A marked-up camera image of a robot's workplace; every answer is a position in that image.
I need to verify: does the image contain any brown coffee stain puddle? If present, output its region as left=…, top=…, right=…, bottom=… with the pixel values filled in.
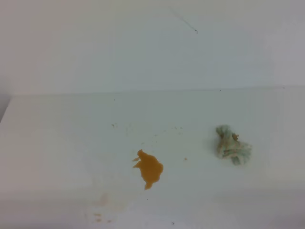
left=133, top=149, right=163, bottom=190

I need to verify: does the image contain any green rag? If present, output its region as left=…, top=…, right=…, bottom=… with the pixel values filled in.
left=216, top=125, right=252, bottom=166

